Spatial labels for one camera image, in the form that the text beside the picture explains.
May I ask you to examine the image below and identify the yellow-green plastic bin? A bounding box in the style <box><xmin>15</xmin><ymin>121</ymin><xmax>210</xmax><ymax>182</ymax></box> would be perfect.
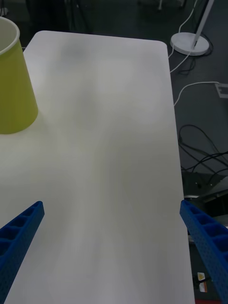
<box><xmin>0</xmin><ymin>16</ymin><xmax>39</xmax><ymax>135</ymax></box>

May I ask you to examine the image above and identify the white round floor stand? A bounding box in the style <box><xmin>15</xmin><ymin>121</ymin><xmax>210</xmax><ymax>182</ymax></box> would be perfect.
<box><xmin>170</xmin><ymin>0</ymin><xmax>215</xmax><ymax>57</ymax></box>

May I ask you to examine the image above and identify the white cable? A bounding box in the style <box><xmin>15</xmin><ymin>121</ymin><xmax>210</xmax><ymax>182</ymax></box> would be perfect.
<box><xmin>173</xmin><ymin>81</ymin><xmax>220</xmax><ymax>107</ymax></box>
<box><xmin>168</xmin><ymin>0</ymin><xmax>199</xmax><ymax>73</ymax></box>

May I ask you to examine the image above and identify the black cable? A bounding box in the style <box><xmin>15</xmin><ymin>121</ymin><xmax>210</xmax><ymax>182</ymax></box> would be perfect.
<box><xmin>178</xmin><ymin>124</ymin><xmax>228</xmax><ymax>188</ymax></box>

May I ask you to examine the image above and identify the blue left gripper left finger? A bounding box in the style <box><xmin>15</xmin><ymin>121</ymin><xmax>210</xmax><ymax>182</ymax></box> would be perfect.
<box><xmin>0</xmin><ymin>200</ymin><xmax>45</xmax><ymax>304</ymax></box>

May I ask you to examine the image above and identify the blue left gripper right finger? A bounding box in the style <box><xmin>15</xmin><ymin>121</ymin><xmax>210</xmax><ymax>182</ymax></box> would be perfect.
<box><xmin>179</xmin><ymin>199</ymin><xmax>228</xmax><ymax>304</ymax></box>

